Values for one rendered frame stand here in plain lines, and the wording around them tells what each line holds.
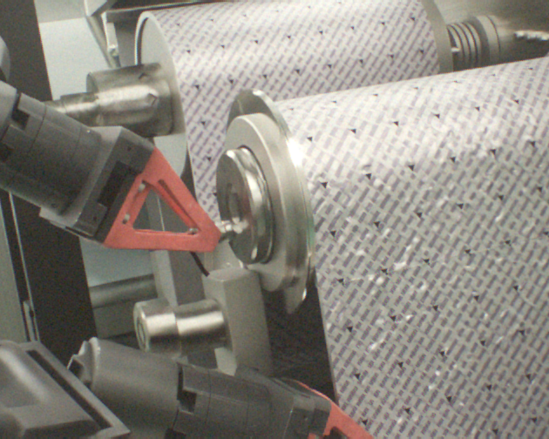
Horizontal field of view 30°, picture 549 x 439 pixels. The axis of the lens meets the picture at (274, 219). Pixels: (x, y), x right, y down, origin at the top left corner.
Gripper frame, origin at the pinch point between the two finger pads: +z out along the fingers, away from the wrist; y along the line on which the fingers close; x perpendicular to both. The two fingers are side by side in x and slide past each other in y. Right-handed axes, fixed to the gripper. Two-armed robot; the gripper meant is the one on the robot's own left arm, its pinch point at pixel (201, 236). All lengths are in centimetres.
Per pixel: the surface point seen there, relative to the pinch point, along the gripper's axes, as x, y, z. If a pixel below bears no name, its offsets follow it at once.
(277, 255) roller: 0.7, 5.0, 3.2
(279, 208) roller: 3.1, 6.6, 1.3
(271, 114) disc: 8.0, 5.7, -1.5
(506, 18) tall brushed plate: 31.8, -16.2, 23.8
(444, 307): 2.2, 9.1, 13.2
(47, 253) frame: -5.4, -25.9, -2.7
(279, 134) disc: 7.0, 6.6, -0.8
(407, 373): -2.5, 9.0, 12.7
